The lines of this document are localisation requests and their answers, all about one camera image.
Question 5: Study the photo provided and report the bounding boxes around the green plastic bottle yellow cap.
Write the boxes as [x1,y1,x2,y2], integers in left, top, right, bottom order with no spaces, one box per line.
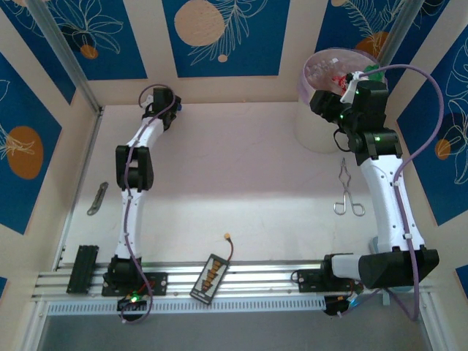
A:
[362,64,385,84]

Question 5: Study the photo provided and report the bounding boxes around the white ribbed plastic bin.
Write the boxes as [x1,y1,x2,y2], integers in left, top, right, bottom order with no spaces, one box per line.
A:
[295,50,388,154]

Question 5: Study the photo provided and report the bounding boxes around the purple plastic bin liner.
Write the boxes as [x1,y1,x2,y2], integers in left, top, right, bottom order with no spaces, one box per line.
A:
[298,48,388,109]

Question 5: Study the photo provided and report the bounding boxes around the silver scissor tongs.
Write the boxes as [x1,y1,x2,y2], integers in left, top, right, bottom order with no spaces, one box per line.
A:
[333,157,366,216]

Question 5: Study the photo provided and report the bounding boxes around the grey metal tweezers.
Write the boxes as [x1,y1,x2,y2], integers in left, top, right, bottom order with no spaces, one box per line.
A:
[86,181,110,216]

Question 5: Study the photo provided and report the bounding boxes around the black board gold pads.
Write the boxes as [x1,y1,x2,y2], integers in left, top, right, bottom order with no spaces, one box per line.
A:
[189,252,230,303]

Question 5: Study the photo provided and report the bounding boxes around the right controller board green light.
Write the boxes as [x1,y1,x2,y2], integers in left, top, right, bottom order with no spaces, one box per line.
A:
[324,295,363,317]

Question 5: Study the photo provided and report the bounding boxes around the controller board green light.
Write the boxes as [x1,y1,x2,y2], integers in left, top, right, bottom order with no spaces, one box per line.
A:
[116,295,148,312]
[324,295,363,317]

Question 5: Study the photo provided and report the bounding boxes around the black extrusion block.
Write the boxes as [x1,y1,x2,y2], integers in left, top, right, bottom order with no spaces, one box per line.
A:
[67,244,99,295]

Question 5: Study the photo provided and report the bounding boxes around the left controller board green light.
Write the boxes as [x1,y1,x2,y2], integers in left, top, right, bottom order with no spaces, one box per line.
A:
[116,295,148,312]

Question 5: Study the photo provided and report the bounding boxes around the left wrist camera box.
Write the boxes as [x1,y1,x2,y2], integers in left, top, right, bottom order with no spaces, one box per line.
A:
[151,87,173,110]

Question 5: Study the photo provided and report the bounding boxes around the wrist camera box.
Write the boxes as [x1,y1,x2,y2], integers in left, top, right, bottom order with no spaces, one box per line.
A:
[339,71,390,127]
[151,87,173,110]

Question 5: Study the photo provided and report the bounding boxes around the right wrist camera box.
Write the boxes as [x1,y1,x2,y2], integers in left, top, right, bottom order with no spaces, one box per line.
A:
[339,71,390,127]

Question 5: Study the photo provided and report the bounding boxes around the aluminium corner post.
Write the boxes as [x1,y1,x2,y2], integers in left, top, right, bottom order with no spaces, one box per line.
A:
[376,0,421,70]
[27,0,102,114]

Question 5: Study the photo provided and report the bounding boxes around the aluminium side rail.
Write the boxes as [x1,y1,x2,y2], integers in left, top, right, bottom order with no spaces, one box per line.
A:
[54,107,105,273]

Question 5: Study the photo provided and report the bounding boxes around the red wire yellow connector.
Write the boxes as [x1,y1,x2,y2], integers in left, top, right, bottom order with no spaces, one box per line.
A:
[223,232,235,263]

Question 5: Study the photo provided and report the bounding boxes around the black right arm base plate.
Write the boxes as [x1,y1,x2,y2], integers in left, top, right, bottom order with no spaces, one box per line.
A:
[296,269,363,293]

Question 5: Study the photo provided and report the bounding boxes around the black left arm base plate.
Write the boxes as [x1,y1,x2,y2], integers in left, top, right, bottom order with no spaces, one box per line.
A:
[102,272,169,297]

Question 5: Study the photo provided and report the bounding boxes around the aluminium extrusion rail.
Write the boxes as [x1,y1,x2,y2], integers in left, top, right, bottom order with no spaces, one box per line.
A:
[31,260,421,303]

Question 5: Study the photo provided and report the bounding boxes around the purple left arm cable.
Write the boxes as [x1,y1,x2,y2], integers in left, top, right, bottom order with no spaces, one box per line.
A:
[119,84,176,326]

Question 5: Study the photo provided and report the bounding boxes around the white slotted cable duct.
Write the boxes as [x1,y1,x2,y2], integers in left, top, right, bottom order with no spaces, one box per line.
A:
[46,296,326,317]

